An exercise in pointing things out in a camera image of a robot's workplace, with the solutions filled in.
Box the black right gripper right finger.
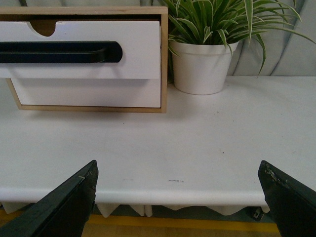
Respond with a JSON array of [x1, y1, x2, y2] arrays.
[[258, 160, 316, 237]]

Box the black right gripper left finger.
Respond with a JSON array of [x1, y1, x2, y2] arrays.
[[0, 160, 98, 237]]

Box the white drawer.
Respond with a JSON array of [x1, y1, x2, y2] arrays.
[[0, 21, 160, 79], [11, 79, 160, 108]]

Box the white table cloth fringe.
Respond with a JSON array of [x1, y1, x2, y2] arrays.
[[0, 202, 271, 218]]

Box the white plant pot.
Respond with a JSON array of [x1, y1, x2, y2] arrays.
[[170, 42, 238, 95]]

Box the green spider plant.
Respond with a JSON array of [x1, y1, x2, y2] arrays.
[[163, 0, 309, 64]]

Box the black drawer handle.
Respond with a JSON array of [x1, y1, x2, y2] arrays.
[[0, 41, 123, 64]]

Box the wooden drawer cabinet frame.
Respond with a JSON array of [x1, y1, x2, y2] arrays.
[[0, 6, 168, 113]]

